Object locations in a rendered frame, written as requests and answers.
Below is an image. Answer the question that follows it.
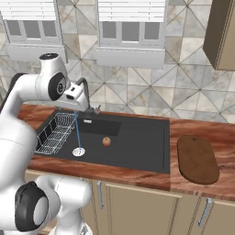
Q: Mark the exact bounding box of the white window with blind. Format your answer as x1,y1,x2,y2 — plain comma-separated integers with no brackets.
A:
0,0,68,62
95,0,168,70

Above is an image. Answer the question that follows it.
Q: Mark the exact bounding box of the beige wall cabinet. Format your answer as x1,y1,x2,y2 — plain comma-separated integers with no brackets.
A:
202,0,235,72

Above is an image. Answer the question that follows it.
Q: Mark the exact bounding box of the beige cupboard door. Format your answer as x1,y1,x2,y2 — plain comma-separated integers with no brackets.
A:
104,182,182,235
80,178,106,235
170,196,235,235

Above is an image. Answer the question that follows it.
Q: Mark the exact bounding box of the brown wooden cutting board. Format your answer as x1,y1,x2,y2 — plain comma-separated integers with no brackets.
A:
176,134,220,185

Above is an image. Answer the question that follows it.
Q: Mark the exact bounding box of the peach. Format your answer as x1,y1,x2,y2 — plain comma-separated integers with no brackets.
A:
102,136,112,148

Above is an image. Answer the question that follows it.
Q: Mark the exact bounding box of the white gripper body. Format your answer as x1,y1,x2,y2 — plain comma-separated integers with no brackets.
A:
56,95,90,113

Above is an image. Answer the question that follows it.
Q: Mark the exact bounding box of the wire dish rack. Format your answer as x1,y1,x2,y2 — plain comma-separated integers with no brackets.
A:
34,112,78,156

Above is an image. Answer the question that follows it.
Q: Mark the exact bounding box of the dark grey sink faucet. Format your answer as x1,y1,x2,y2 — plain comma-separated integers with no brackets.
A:
75,77,102,116

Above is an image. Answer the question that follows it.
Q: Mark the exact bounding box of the black kitchen sink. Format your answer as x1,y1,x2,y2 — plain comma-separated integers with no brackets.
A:
34,108,172,175

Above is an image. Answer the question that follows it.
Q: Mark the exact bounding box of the silver cupboard handle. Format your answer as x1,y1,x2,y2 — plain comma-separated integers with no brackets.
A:
96,180,105,211
197,197,213,229

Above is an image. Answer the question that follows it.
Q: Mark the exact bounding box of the blue water stream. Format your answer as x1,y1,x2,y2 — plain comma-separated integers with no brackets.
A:
73,110,83,151

